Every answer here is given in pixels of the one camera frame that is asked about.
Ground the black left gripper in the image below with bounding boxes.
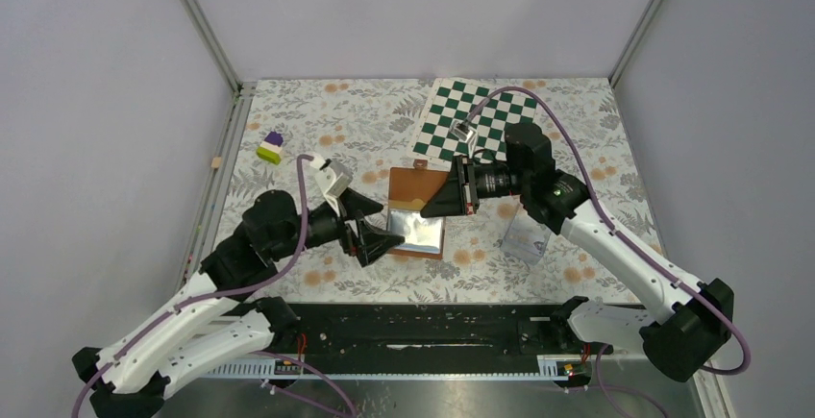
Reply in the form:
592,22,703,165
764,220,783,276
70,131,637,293
270,187,406,264

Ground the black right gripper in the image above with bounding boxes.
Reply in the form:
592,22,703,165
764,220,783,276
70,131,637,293
422,154,530,218

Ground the brown leather card holder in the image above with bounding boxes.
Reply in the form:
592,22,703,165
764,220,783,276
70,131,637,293
386,159,447,260

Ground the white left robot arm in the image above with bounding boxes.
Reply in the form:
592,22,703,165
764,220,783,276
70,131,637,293
72,189,405,417

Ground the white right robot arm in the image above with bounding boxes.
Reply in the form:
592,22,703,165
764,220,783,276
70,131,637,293
420,123,734,382

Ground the clear plastic card box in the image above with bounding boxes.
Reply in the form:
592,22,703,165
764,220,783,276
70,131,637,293
500,209,551,265

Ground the floral patterned table mat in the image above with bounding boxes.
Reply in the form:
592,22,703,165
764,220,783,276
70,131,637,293
214,78,659,304

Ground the green white checkerboard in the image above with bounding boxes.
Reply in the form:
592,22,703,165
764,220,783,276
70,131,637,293
407,78,537,166

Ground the purple white green block stack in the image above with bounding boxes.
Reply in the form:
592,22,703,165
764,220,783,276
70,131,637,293
256,131,284,164

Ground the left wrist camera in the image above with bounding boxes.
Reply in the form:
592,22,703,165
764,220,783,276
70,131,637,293
309,156,353,202

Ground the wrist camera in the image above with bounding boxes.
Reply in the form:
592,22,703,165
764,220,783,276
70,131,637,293
449,120,477,145
309,156,353,202

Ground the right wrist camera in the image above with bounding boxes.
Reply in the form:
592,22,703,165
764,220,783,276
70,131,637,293
449,120,477,145

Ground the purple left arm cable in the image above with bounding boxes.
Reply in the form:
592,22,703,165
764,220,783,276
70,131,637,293
69,154,320,418

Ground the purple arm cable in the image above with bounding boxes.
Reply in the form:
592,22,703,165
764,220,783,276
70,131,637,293
69,154,320,418
467,86,753,416

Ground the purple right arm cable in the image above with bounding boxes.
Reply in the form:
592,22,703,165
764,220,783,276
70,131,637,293
467,86,753,416

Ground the white slotted cable duct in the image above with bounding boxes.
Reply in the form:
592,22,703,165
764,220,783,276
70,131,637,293
204,355,591,381

